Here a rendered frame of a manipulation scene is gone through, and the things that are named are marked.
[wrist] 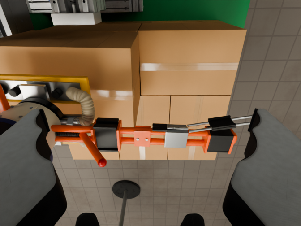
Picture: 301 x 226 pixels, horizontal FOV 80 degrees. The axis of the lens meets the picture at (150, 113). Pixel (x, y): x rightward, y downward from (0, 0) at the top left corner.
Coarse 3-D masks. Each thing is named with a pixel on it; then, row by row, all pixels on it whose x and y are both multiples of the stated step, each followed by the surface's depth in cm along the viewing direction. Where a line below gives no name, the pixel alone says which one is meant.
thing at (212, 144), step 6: (210, 132) 55; (216, 132) 55; (222, 132) 55; (228, 132) 55; (204, 138) 58; (210, 138) 54; (216, 138) 54; (222, 138) 54; (228, 138) 54; (234, 138) 54; (210, 144) 56; (216, 144) 56; (222, 144) 56; (228, 144) 56; (204, 150) 57; (210, 150) 57; (216, 150) 57; (222, 150) 57; (228, 150) 57
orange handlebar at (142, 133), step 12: (0, 96) 50; (0, 108) 52; (84, 132) 56; (120, 132) 56; (132, 132) 55; (144, 132) 55; (156, 132) 55; (192, 132) 55; (204, 132) 55; (144, 144) 57; (156, 144) 58; (192, 144) 58; (204, 144) 58
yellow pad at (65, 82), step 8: (0, 80) 60; (8, 80) 60; (16, 80) 60; (24, 80) 60; (32, 80) 60; (40, 80) 60; (48, 80) 60; (56, 80) 60; (64, 80) 60; (72, 80) 60; (80, 80) 60; (88, 80) 61; (8, 88) 61; (16, 88) 60; (48, 88) 61; (56, 88) 60; (64, 88) 61; (80, 88) 61; (88, 88) 62; (8, 96) 63; (16, 96) 60; (56, 96) 60; (64, 96) 62
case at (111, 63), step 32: (32, 32) 94; (64, 32) 96; (96, 32) 97; (128, 32) 98; (0, 64) 70; (32, 64) 70; (64, 64) 70; (96, 64) 69; (128, 64) 69; (96, 96) 77; (128, 96) 76
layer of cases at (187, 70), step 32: (160, 32) 100; (192, 32) 100; (224, 32) 99; (160, 64) 109; (192, 64) 109; (224, 64) 109; (160, 96) 121; (192, 96) 120; (224, 96) 120; (192, 128) 134
